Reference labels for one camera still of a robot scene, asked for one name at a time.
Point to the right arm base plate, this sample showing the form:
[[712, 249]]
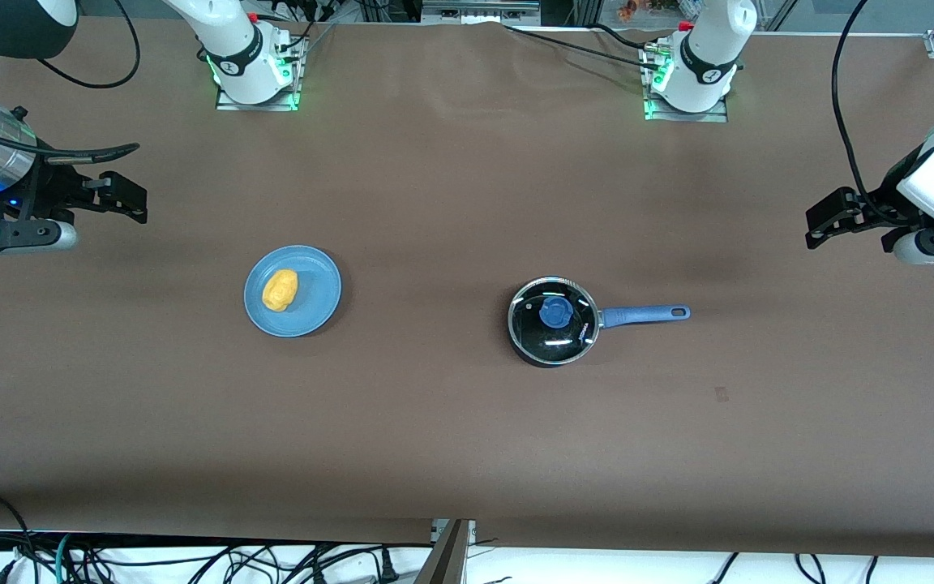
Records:
[[232, 105]]

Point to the glass lid blue knob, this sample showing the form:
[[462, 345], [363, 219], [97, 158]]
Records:
[[556, 312]]

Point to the blue plate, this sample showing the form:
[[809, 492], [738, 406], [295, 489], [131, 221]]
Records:
[[317, 300]]

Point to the black power plug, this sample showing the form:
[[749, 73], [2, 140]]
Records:
[[387, 568]]

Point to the orange object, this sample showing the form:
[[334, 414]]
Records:
[[633, 8]]

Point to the metal frame rail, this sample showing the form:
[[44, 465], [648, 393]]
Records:
[[479, 12]]

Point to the aluminium profile bar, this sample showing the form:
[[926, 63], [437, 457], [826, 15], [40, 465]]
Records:
[[447, 560]]

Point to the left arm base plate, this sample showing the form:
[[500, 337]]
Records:
[[710, 116]]

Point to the yellow potato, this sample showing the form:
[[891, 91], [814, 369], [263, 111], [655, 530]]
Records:
[[280, 290]]

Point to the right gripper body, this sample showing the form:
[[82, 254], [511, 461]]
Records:
[[47, 191]]

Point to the brown table cover sheet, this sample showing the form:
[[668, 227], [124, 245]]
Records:
[[434, 203]]

